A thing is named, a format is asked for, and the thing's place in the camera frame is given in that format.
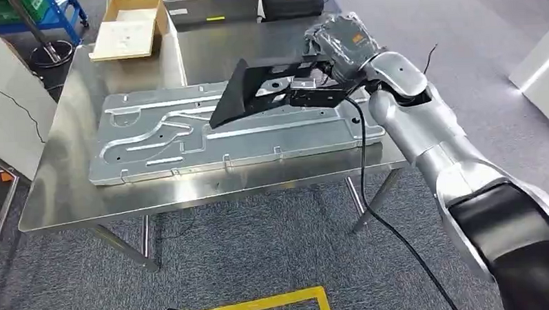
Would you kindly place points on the black wedge-shaped tool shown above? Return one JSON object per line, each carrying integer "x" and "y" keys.
{"x": 240, "y": 91}

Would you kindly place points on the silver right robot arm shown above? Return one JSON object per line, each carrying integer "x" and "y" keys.
{"x": 438, "y": 134}

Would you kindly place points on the large stamped metal panel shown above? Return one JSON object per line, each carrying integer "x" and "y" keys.
{"x": 255, "y": 141}

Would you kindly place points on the yellow floor tape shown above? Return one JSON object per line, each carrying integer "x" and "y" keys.
{"x": 261, "y": 304}

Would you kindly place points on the black equipment case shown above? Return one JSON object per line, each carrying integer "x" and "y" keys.
{"x": 292, "y": 5}

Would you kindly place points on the grey equipment case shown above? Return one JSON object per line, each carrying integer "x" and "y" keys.
{"x": 210, "y": 8}

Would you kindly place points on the stainless steel table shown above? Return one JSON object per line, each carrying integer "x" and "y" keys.
{"x": 98, "y": 196}

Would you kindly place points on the cardboard box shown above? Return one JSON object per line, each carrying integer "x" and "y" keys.
{"x": 155, "y": 12}

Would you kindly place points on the white foam sheet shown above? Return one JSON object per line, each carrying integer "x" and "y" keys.
{"x": 124, "y": 38}

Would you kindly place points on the blue cart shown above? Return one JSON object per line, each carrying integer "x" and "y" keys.
{"x": 64, "y": 15}

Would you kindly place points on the white partition panel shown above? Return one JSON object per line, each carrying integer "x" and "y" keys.
{"x": 8, "y": 113}

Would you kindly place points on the white cabinet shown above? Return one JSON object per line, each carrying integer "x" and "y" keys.
{"x": 543, "y": 80}

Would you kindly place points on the green crate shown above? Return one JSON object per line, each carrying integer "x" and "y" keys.
{"x": 0, "y": 10}

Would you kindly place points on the metal table frame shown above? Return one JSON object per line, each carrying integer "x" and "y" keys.
{"x": 2, "y": 213}

